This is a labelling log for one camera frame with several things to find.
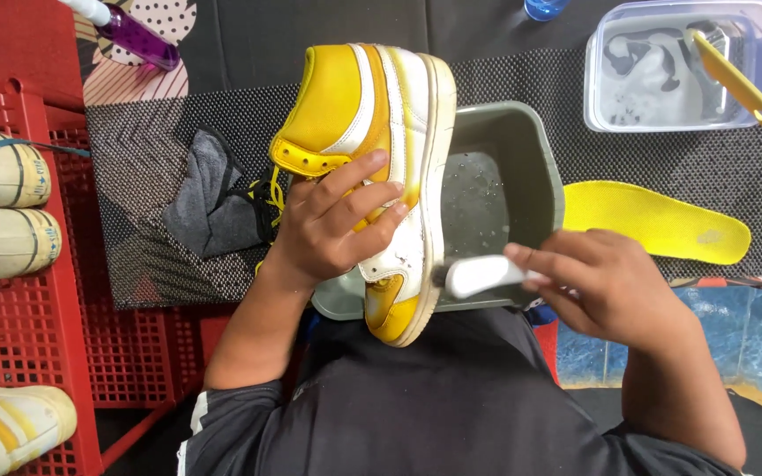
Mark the person's right hand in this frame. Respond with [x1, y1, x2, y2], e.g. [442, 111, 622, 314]
[503, 228, 700, 358]

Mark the person's left hand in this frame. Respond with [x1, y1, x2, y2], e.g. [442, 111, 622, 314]
[263, 150, 410, 290]

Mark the white cleaning brush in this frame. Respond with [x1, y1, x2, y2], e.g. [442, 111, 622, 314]
[433, 254, 542, 300]

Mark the yellow and white sneaker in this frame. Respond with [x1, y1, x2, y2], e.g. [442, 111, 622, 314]
[269, 43, 458, 348]
[0, 369, 79, 476]

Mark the grey plastic basin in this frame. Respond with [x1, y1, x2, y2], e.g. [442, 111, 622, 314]
[310, 100, 566, 323]

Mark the yellow shoe insole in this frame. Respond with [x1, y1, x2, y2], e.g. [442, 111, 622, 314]
[563, 180, 752, 266]

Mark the black non-slip mesh mat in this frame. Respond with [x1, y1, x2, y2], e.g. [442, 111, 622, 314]
[85, 36, 762, 312]

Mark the person's black shirt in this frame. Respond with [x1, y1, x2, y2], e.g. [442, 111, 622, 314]
[177, 307, 746, 476]

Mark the clear plastic container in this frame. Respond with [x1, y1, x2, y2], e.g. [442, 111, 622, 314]
[583, 0, 762, 134]

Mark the blue bottle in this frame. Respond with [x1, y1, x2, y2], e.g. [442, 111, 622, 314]
[524, 0, 571, 22]

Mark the yellow shoelace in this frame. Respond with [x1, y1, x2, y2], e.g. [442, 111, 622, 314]
[249, 165, 288, 275]

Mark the black cloth sheet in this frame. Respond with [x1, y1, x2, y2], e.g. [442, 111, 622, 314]
[176, 0, 620, 75]

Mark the grey microfibre cloth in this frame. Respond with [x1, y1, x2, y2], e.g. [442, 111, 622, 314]
[161, 126, 283, 260]

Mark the pink patterned cloth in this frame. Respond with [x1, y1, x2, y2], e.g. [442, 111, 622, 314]
[73, 0, 198, 107]

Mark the purple spray bottle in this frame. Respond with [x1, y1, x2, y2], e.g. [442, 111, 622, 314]
[57, 0, 181, 72]

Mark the red plastic crate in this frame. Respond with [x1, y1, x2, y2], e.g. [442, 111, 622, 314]
[0, 78, 236, 476]

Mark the red plastic stool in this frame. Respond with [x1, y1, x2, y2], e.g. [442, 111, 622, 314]
[0, 0, 86, 113]

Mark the yellow handled brush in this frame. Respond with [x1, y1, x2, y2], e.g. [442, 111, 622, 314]
[688, 28, 762, 128]

